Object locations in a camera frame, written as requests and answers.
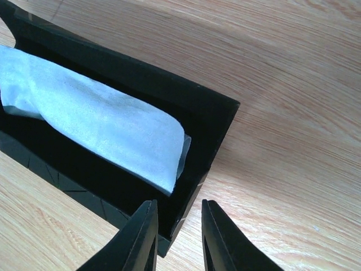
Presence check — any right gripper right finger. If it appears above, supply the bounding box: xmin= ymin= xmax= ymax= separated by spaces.
xmin=201 ymin=199 xmax=282 ymax=271

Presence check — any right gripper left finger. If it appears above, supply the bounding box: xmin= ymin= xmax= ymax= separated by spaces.
xmin=78 ymin=200 xmax=159 ymax=271

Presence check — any black glasses case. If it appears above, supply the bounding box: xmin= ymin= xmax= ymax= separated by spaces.
xmin=1 ymin=1 xmax=239 ymax=256

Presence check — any blue cleaning cloth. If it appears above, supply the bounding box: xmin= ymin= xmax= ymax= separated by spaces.
xmin=1 ymin=46 xmax=191 ymax=195

